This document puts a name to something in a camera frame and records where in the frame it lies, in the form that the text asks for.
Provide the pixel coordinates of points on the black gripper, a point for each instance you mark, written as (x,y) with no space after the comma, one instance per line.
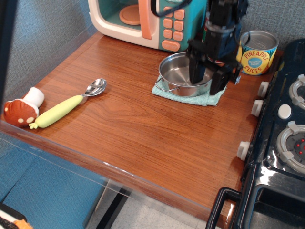
(222,44)

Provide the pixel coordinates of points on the stainless steel pot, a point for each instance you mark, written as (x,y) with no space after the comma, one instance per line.
(174,77)

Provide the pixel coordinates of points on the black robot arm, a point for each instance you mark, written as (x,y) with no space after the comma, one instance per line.
(226,13)

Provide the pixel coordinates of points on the light blue folded cloth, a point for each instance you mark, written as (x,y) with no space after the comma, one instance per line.
(202,100)

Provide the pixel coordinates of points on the pineapple slices can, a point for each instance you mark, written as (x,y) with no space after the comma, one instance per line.
(256,51)

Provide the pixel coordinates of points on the tomato sauce can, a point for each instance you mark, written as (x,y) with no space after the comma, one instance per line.
(205,31)

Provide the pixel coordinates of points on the white stove knob upper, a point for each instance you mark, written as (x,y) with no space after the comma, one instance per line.
(262,91)

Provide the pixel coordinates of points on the white stove knob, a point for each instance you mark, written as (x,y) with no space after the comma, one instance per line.
(256,108)
(262,91)
(243,150)

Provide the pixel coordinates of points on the white stove knob middle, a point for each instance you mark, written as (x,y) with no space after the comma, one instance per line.
(256,108)

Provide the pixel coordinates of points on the white stove knob lower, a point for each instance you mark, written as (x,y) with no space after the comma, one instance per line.
(243,150)

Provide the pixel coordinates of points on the toy microwave teal and cream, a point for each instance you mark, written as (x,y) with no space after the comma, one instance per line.
(133,21)

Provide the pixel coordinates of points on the black toy stove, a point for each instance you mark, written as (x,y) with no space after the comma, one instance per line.
(272,194)

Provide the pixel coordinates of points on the plush mushroom toy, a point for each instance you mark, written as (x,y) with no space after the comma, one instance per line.
(21,112)

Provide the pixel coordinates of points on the orange plush toy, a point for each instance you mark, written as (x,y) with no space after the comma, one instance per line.
(22,224)

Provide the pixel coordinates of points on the spoon with green handle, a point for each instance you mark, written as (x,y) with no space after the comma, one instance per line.
(60,110)

